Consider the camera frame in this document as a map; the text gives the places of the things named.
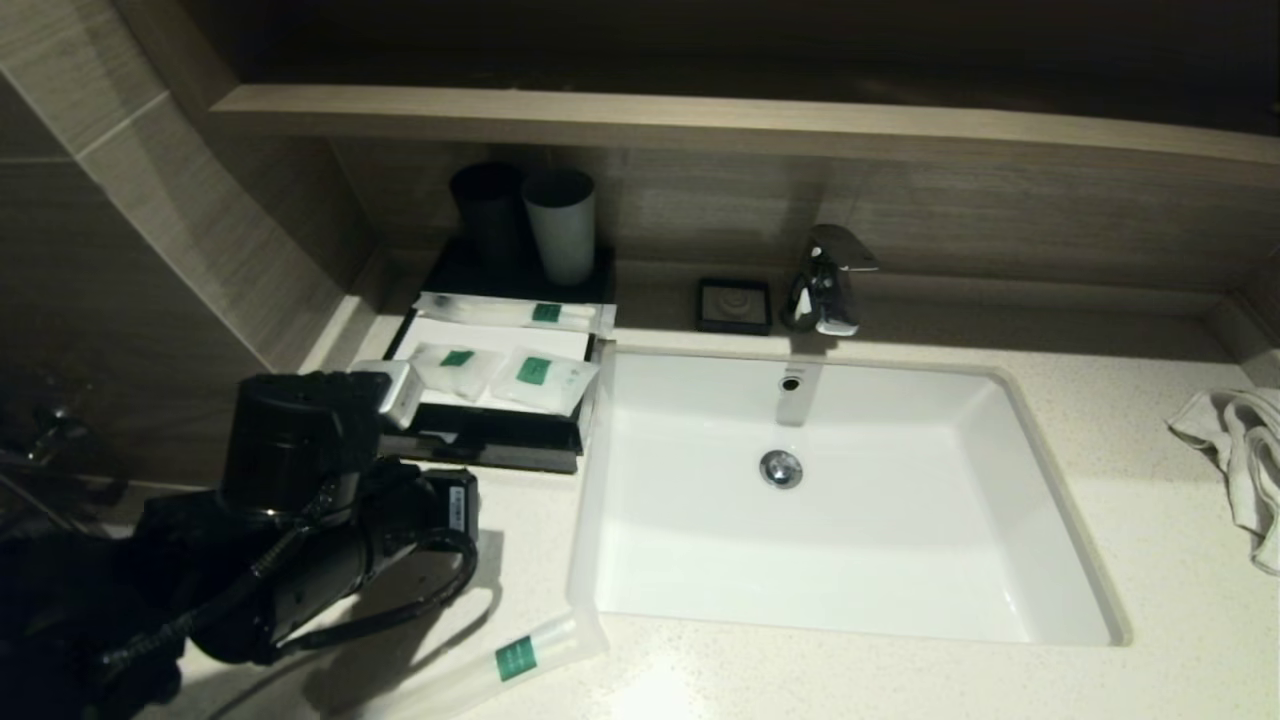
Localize wooden wall shelf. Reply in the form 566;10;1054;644
210;84;1280;166

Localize chrome bathtub tap valve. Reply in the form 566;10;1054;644
0;400;91;471

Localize black square soap dish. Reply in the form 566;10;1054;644
696;277;773;336

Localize white towel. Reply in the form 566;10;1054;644
1165;385;1280;576

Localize chrome sink faucet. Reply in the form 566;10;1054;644
779;224;881;338

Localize black amenity tray with packets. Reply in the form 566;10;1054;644
375;300;605;475

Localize flat small packet green label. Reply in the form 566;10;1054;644
488;346;601;417

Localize long clear packet green label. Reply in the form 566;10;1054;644
350;610;609;720
413;291;616;338

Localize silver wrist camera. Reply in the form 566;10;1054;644
350;358;425;433

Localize white cup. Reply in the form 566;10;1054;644
522;168;598;288

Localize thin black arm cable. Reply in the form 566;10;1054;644
275;528;483;656

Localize dark metal cup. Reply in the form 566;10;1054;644
448;162;528;269

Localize crumpled small packet green label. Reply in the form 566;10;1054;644
405;342;508;403

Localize white ceramic sink basin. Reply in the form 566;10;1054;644
566;345;1133;648

